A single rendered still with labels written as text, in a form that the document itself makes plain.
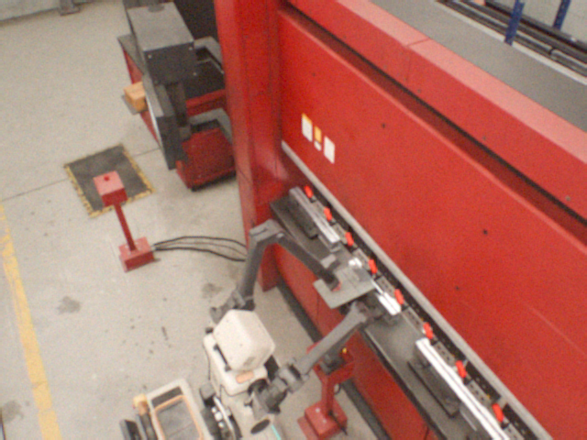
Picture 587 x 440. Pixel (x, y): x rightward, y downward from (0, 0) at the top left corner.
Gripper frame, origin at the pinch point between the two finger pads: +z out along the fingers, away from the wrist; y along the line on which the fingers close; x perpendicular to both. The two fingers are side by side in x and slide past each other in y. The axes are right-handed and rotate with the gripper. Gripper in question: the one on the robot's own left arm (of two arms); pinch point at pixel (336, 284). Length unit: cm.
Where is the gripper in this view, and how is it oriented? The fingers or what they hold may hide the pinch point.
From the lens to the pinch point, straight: 256.7
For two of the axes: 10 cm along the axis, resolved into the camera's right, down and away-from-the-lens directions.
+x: -7.6, 6.5, 0.5
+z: 4.3, 4.4, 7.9
